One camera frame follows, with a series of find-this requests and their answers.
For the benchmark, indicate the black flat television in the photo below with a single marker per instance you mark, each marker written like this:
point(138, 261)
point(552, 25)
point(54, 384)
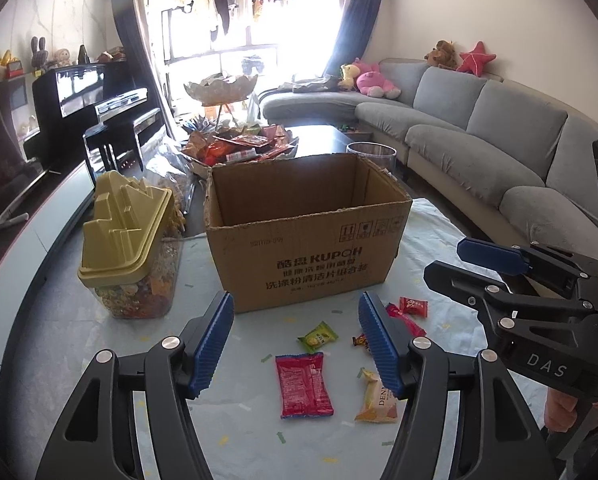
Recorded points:
point(4, 160)

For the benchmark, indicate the grey bunny figure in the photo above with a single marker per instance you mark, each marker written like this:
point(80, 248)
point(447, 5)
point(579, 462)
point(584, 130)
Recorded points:
point(40, 55)

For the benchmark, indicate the magenta snack packet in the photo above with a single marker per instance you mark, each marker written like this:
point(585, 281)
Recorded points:
point(404, 320)

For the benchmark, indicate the yellow swan ornament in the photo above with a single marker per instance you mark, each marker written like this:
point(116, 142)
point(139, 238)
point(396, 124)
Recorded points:
point(4, 65)

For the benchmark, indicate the small doll figure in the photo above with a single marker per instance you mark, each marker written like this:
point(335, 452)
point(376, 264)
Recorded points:
point(63, 57)

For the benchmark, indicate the black metronome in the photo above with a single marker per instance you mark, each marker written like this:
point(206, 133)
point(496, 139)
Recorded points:
point(83, 55)

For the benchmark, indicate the yellow plush toy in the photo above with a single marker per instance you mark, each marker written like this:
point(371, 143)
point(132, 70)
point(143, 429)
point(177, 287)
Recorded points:
point(348, 76)

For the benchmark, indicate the small red candy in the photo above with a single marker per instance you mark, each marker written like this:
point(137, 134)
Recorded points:
point(414, 307)

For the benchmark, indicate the brown cardboard box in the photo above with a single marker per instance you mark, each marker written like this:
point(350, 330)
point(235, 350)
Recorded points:
point(299, 260)

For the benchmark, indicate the tray of assorted snacks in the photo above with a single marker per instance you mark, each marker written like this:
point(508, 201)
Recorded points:
point(239, 147)

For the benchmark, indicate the pale blue tablecloth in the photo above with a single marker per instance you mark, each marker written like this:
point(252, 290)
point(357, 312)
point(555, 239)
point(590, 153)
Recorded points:
point(259, 450)

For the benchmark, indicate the glossy red snack packet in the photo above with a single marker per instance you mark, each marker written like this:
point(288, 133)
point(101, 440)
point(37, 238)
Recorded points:
point(304, 385)

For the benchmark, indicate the person's right hand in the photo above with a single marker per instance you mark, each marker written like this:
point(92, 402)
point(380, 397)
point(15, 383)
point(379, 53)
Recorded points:
point(559, 410)

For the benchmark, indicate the grey remote control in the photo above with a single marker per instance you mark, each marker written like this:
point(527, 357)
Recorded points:
point(11, 222)

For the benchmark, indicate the yellow-lid clear toy container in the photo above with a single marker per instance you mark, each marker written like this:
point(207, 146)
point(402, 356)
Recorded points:
point(124, 240)

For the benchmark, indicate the red star pillow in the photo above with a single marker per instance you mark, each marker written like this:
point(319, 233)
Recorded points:
point(475, 58)

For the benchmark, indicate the white lotus bowl stand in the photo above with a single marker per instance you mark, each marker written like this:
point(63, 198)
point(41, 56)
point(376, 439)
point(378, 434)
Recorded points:
point(221, 87)

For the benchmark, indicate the row of hanging laundry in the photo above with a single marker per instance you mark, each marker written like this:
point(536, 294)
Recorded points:
point(229, 5)

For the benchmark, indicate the dark coffee table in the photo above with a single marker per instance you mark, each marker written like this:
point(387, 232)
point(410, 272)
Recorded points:
point(319, 140)

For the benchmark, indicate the brown plush toy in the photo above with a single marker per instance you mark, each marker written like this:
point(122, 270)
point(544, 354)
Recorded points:
point(441, 55)

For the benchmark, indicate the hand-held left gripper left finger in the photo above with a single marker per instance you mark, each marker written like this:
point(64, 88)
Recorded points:
point(211, 345)

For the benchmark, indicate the pink plush pig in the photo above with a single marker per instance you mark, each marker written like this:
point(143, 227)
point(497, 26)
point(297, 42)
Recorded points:
point(376, 80)

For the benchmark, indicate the grey bin with toys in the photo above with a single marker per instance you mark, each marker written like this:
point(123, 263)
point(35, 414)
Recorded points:
point(354, 130)

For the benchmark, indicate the brown items on piano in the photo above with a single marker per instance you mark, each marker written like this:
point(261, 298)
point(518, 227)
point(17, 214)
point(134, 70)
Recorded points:
point(111, 55)

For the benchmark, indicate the clear glass cup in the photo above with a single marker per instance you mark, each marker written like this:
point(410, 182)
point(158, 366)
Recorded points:
point(374, 155)

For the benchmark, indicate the black piano bench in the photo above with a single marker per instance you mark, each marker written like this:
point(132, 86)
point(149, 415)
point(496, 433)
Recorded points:
point(124, 127)

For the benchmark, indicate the blue curtain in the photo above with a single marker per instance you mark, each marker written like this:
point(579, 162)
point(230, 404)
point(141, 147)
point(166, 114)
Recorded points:
point(139, 35)
point(351, 15)

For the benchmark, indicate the cream orange snack packet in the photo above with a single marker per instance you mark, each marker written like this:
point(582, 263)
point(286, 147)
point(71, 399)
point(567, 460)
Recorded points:
point(379, 397)

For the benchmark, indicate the clear plastic bags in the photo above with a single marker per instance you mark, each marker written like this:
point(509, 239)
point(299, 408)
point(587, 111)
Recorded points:
point(171, 170)

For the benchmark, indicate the grey white television cabinet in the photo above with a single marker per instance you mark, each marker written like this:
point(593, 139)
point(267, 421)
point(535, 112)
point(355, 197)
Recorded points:
point(29, 250)

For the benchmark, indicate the small brown orange candy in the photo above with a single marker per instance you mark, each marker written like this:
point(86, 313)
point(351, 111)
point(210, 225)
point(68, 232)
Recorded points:
point(361, 341)

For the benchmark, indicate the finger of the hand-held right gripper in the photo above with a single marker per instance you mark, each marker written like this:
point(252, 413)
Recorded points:
point(489, 255)
point(459, 282)

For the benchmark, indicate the clothes heap on sofa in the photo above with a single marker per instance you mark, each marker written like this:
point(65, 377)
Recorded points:
point(314, 85)

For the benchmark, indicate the grey sectional sofa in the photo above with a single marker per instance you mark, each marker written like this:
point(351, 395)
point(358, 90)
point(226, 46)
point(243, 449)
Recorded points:
point(479, 140)

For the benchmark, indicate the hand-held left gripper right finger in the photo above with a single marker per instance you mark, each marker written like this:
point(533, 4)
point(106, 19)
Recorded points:
point(381, 345)

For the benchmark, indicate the black upright piano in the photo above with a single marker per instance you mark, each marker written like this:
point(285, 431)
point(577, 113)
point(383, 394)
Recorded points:
point(74, 100)

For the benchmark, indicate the small yellow green packet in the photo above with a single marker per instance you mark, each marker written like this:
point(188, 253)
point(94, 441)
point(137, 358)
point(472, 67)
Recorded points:
point(319, 337)

